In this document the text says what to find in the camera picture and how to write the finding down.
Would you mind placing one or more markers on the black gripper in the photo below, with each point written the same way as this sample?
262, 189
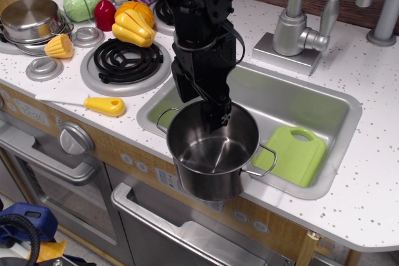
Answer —
202, 72

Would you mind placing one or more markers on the large steel pot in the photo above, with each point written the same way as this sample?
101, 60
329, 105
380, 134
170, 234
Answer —
210, 163

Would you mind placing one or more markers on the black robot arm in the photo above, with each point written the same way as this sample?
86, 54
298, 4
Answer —
200, 22

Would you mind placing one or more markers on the green plate in sink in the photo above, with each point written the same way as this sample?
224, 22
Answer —
163, 113

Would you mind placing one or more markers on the silver sink basin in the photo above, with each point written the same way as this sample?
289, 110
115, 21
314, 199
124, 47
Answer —
276, 100

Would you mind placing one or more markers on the small steel pot upside down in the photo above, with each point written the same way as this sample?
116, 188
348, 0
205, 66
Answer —
31, 24

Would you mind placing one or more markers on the green cutting board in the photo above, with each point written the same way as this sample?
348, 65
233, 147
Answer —
299, 154

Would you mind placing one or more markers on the front black stove burner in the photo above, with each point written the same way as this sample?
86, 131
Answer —
121, 69

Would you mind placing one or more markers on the black stove burner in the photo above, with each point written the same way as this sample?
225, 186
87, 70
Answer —
121, 69
164, 22

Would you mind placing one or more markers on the back black stove burner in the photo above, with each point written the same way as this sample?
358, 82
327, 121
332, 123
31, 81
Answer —
164, 22

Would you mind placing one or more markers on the silver toy faucet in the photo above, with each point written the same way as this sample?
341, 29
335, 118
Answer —
294, 46

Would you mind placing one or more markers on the yellow toy squash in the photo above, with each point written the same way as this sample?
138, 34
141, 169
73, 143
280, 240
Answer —
130, 27

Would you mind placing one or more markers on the orange toy pumpkin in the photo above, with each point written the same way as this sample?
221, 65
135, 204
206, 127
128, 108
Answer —
141, 8

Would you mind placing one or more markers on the toy dishwasher door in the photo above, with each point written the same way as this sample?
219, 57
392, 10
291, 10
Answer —
163, 231

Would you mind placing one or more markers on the red toy pepper half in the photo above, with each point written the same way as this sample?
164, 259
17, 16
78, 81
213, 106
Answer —
104, 15

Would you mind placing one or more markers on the silver oven dial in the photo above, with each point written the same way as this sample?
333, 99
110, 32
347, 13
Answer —
74, 140

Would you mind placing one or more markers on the silver stove knob back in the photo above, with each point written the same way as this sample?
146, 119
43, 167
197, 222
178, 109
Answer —
87, 37

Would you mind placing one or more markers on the silver stove knob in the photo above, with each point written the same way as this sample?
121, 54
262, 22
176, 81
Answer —
87, 37
44, 69

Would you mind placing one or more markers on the toy oven door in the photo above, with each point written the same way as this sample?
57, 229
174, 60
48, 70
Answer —
75, 188

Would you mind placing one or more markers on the yellow toy corn piece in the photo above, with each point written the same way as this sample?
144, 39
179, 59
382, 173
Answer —
60, 47

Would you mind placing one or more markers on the green toy cabbage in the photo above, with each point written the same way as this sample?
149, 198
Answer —
80, 10

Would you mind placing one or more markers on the silver stove knob front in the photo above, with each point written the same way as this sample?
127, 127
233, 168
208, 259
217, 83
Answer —
44, 69

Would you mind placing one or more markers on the blue clamp tool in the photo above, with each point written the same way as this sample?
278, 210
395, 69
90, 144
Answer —
40, 217

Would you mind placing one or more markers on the yellow cloth on floor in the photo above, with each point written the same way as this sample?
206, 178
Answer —
50, 250

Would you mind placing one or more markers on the yellow handled toy knife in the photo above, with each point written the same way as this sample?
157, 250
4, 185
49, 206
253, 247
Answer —
109, 106

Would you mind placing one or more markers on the silver post right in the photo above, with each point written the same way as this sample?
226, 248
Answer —
383, 35

